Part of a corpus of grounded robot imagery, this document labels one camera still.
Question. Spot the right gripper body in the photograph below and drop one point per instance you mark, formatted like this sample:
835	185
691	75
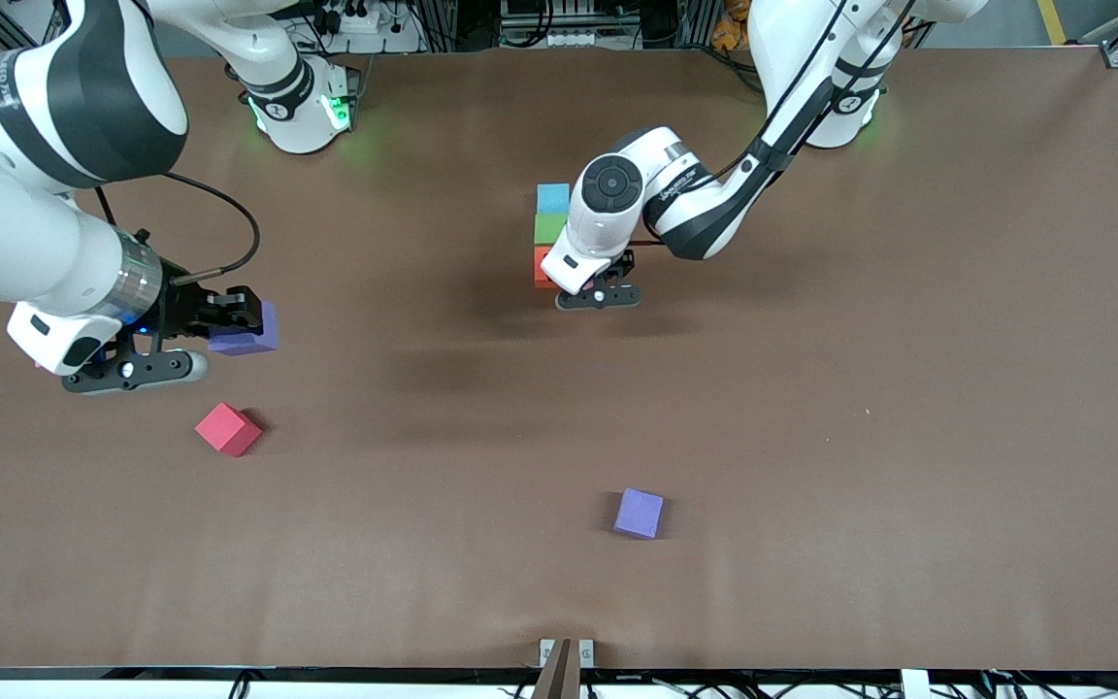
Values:
184	310

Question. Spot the orange foam cube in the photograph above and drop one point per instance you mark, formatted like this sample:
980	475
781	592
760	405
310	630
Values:
544	267

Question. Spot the purple foam cube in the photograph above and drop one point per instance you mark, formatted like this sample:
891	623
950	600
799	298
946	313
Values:
639	514
268	342

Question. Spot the green foam cube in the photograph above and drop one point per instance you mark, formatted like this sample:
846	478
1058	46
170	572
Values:
549	229

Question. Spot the teal foam cube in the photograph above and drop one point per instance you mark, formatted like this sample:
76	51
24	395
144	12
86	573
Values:
552	199

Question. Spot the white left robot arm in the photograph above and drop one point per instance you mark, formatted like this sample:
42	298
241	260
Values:
695	204

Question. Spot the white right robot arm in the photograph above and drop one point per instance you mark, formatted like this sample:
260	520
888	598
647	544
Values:
35	243

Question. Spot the red foam cube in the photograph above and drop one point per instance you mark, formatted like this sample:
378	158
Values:
227	429

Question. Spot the orange snack bags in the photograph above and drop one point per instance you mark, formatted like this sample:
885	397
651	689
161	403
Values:
729	29

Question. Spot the white power strip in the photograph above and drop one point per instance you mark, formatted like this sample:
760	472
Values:
365	17

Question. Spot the brown table mat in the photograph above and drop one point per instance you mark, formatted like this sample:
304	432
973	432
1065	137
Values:
811	534

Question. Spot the white tape label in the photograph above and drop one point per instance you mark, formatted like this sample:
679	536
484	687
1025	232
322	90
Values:
915	685

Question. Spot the aluminium camera post with bracket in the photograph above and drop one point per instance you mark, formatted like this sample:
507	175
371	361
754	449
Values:
559	680

